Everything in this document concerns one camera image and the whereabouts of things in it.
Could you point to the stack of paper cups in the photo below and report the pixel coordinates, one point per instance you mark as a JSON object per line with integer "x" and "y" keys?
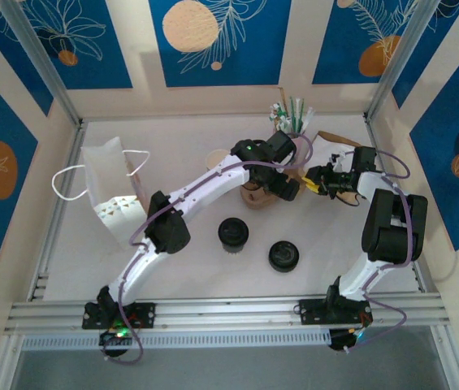
{"x": 216, "y": 158}

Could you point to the white paper napkin stack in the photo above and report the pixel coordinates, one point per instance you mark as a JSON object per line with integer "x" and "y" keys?
{"x": 326, "y": 150}

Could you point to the black plastic cup lid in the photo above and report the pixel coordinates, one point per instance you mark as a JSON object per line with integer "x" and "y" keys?
{"x": 233, "y": 231}
{"x": 284, "y": 254}

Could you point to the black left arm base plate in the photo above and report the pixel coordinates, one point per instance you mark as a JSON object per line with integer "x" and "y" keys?
{"x": 144, "y": 315}

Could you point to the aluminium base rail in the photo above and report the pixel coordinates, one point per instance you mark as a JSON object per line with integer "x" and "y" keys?
{"x": 229, "y": 315}

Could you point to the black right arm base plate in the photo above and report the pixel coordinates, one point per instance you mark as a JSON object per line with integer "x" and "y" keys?
{"x": 312, "y": 313}

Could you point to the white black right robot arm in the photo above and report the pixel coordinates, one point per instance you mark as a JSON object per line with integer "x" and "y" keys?
{"x": 391, "y": 227}

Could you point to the black controller board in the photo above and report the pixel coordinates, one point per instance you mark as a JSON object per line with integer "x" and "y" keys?
{"x": 115, "y": 343}

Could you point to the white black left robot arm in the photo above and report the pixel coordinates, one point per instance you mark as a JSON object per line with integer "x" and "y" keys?
{"x": 209, "y": 195}

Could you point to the aluminium frame post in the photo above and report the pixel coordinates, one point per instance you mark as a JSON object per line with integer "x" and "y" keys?
{"x": 43, "y": 61}
{"x": 399, "y": 61}

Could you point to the brown cardboard cup carrier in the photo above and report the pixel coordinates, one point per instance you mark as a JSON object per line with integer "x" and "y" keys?
{"x": 255, "y": 199}

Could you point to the pink straw holder cup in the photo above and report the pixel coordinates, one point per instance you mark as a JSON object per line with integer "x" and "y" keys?
{"x": 300, "y": 156}

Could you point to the paper wrapped straw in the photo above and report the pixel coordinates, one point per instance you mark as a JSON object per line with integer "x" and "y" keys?
{"x": 284, "y": 122}
{"x": 309, "y": 118}
{"x": 294, "y": 113}
{"x": 276, "y": 117}
{"x": 301, "y": 115}

